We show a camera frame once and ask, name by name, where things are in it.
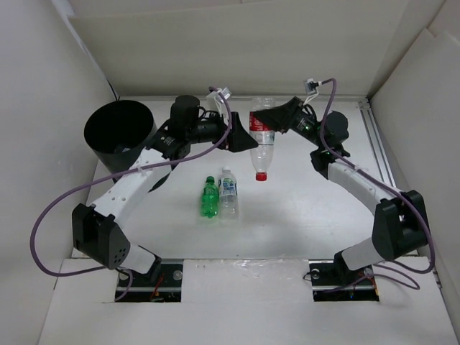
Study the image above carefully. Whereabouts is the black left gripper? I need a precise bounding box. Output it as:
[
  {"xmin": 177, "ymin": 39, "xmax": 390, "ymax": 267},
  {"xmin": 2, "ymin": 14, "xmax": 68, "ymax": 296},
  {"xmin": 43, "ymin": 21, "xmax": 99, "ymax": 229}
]
[{"xmin": 187, "ymin": 109, "xmax": 258, "ymax": 153}]

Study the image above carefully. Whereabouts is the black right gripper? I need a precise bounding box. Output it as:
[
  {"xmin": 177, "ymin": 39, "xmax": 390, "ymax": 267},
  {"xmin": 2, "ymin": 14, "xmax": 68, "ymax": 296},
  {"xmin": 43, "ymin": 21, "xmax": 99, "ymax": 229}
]
[{"xmin": 252, "ymin": 96, "xmax": 325, "ymax": 149}]

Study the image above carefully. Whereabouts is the clear bottle red label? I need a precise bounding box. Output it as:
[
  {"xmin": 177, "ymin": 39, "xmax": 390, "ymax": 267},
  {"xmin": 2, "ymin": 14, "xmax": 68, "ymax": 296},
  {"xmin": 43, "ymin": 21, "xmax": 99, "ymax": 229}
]
[{"xmin": 249, "ymin": 97, "xmax": 275, "ymax": 182}]

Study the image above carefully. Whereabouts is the clear bottle blue green label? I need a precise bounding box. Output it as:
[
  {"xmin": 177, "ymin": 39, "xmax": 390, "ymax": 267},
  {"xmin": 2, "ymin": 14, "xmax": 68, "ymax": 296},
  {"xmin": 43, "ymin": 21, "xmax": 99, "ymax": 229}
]
[{"xmin": 218, "ymin": 167, "xmax": 239, "ymax": 220}]

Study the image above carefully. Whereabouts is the green plastic soda bottle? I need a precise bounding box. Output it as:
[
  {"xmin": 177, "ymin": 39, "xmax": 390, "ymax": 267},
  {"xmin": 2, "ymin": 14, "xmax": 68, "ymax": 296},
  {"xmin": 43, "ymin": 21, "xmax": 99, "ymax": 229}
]
[{"xmin": 200, "ymin": 176, "xmax": 219, "ymax": 219}]

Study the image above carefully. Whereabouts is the clear bottle blue orange label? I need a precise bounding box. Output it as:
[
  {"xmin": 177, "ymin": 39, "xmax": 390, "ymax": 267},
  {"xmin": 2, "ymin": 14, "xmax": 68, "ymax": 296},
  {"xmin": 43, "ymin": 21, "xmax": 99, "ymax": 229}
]
[{"xmin": 114, "ymin": 144, "xmax": 131, "ymax": 154}]

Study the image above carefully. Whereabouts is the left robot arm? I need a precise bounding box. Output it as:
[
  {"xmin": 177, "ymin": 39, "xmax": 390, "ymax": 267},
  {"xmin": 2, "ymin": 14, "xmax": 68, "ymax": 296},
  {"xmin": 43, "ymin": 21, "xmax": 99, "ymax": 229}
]
[{"xmin": 71, "ymin": 88, "xmax": 257, "ymax": 285}]

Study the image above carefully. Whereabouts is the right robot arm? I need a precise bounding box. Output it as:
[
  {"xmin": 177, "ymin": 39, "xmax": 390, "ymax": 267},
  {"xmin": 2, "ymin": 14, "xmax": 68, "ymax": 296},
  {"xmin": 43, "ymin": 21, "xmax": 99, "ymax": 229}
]
[{"xmin": 252, "ymin": 97, "xmax": 433, "ymax": 285}]

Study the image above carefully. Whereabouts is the black plastic bin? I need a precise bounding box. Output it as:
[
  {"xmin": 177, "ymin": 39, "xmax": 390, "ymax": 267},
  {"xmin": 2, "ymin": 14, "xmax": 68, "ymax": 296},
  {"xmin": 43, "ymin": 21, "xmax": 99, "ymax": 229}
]
[{"xmin": 84, "ymin": 100, "xmax": 162, "ymax": 175}]

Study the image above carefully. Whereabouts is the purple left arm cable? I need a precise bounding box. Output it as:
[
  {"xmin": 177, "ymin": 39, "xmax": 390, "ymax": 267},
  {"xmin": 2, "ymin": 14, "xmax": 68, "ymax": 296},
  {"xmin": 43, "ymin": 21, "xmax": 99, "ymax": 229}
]
[{"xmin": 30, "ymin": 86, "xmax": 231, "ymax": 302}]

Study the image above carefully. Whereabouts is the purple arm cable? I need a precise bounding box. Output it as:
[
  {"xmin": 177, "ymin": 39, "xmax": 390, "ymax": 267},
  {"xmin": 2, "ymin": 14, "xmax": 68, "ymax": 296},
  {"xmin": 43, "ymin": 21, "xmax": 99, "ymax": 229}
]
[
  {"xmin": 318, "ymin": 78, "xmax": 436, "ymax": 290},
  {"xmin": 30, "ymin": 86, "xmax": 231, "ymax": 302}
]

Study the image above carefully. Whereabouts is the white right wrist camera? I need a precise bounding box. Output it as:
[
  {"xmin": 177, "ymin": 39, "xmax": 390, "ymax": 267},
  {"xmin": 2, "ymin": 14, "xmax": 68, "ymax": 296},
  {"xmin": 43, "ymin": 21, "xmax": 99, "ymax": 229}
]
[{"xmin": 303, "ymin": 78, "xmax": 322, "ymax": 106}]

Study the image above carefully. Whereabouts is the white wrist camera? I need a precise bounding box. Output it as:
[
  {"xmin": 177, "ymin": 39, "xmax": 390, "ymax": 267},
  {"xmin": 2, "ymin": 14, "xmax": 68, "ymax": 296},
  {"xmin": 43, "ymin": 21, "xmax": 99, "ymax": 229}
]
[
  {"xmin": 206, "ymin": 88, "xmax": 231, "ymax": 111},
  {"xmin": 303, "ymin": 78, "xmax": 322, "ymax": 106}
]

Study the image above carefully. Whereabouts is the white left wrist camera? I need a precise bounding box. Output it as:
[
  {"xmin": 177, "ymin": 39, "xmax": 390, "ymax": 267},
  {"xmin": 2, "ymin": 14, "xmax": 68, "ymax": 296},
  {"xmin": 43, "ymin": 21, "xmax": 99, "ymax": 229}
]
[{"xmin": 206, "ymin": 88, "xmax": 231, "ymax": 111}]

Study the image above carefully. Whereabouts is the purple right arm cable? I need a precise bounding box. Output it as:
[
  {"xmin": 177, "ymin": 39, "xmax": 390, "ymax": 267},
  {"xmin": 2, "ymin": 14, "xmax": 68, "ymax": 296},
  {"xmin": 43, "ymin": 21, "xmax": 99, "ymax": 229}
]
[{"xmin": 318, "ymin": 78, "xmax": 436, "ymax": 290}]

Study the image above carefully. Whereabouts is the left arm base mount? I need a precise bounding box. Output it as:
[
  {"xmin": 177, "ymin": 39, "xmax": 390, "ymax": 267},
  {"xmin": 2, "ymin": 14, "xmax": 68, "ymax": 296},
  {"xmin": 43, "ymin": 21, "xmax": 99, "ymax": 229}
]
[{"xmin": 114, "ymin": 264, "xmax": 183, "ymax": 303}]

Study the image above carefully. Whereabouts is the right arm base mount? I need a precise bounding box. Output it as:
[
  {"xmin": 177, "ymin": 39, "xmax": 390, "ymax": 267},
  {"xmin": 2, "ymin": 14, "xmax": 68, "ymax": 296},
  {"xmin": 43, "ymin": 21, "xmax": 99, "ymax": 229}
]
[{"xmin": 303, "ymin": 255, "xmax": 380, "ymax": 302}]

